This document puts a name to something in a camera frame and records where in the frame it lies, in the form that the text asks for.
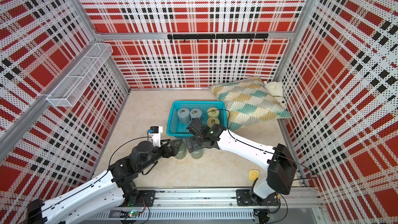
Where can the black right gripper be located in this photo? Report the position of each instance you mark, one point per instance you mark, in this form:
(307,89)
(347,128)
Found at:
(195,145)

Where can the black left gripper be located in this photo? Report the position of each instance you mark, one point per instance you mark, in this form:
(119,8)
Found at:
(168,154)

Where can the green tea canister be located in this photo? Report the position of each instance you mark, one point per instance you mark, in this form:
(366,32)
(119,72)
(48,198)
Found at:
(197,154)
(182,150)

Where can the yellow tea canister front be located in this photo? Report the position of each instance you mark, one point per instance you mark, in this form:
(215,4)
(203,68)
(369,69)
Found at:
(212,121)

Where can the yellow tea canister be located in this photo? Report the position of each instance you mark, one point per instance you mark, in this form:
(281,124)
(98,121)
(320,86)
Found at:
(213,112)
(212,121)

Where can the yellow tea canister back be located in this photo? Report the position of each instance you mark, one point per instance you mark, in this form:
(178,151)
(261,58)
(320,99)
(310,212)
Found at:
(213,112)

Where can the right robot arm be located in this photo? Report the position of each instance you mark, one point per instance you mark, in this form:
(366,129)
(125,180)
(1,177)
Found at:
(277,161)

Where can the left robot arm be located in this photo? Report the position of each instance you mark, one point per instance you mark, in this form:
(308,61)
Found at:
(110,189)

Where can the teal plastic basket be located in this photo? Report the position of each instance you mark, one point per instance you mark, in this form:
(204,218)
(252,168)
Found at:
(177,129)

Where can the geometric fan pattern pillow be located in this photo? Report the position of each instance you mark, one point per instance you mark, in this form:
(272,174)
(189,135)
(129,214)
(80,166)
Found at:
(248,102)

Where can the small yellow object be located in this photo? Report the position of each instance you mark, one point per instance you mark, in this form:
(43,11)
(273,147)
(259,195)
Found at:
(254,174)

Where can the green circuit board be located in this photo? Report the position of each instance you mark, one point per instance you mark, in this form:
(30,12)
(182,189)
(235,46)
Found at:
(129,214)

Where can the white plush toy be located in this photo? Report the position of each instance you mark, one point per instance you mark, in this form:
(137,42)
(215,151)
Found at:
(275,89)

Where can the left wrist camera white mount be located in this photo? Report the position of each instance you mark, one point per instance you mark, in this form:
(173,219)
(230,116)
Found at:
(155,134)

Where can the black wall hook rail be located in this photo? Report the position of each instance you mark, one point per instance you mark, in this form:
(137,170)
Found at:
(249,36)

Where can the white wire mesh shelf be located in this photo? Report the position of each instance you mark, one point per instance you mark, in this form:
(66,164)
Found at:
(71,88)

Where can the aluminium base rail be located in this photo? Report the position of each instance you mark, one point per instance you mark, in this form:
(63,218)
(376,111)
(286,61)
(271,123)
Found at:
(219,206)

